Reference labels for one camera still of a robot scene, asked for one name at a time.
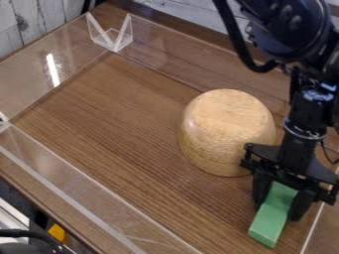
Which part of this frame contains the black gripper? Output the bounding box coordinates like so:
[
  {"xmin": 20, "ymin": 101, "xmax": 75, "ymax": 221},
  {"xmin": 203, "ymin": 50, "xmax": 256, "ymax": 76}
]
[{"xmin": 240, "ymin": 143, "xmax": 339, "ymax": 221}]

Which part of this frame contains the upside-down wooden brown bowl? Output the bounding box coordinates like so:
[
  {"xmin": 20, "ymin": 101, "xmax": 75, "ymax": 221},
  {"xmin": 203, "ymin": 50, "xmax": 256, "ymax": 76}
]
[{"xmin": 179, "ymin": 88, "xmax": 276, "ymax": 178}]

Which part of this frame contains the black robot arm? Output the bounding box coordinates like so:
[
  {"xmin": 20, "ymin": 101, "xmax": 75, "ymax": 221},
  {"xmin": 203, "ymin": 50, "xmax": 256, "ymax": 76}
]
[{"xmin": 212, "ymin": 0, "xmax": 339, "ymax": 221}]

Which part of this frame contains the clear acrylic enclosure wall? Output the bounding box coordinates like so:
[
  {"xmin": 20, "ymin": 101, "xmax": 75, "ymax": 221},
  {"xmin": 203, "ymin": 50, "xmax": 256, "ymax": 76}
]
[{"xmin": 0, "ymin": 11, "xmax": 339, "ymax": 254}]

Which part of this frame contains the clear acrylic corner bracket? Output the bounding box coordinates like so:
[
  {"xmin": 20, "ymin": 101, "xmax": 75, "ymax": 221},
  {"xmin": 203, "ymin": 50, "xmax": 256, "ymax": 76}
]
[{"xmin": 84, "ymin": 13, "xmax": 133, "ymax": 53}]

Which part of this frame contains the black cable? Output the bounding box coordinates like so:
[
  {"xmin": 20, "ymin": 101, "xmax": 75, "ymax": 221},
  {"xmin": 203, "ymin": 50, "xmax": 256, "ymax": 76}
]
[{"xmin": 0, "ymin": 227, "xmax": 55, "ymax": 254}]

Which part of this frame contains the yellow label black device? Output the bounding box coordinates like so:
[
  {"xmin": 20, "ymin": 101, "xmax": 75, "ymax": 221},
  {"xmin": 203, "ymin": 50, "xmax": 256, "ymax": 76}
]
[{"xmin": 29, "ymin": 210, "xmax": 77, "ymax": 254}]

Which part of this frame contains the green rectangular block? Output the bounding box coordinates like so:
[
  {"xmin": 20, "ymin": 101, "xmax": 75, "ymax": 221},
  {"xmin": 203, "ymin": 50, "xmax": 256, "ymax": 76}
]
[{"xmin": 248, "ymin": 183, "xmax": 296, "ymax": 248}]

